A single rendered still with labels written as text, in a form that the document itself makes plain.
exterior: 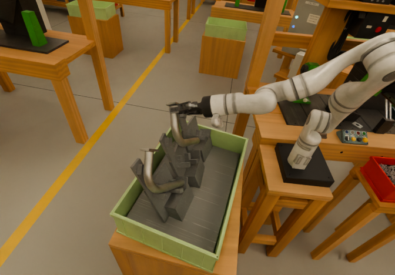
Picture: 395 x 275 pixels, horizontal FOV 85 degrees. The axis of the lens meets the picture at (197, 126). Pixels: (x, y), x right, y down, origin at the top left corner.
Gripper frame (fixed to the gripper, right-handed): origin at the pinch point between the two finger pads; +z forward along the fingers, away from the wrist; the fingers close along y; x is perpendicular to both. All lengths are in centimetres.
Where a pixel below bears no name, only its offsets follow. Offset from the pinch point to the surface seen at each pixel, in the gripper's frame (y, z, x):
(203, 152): -36.4, 2.6, 15.8
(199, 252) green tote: -1.0, -6.0, 48.8
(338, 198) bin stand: -98, -69, 51
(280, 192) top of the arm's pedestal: -44, -33, 37
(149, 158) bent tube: 6.7, 7.8, 16.9
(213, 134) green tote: -45.5, -1.2, 6.4
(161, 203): -8.5, 11.9, 35.3
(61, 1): -284, 427, -366
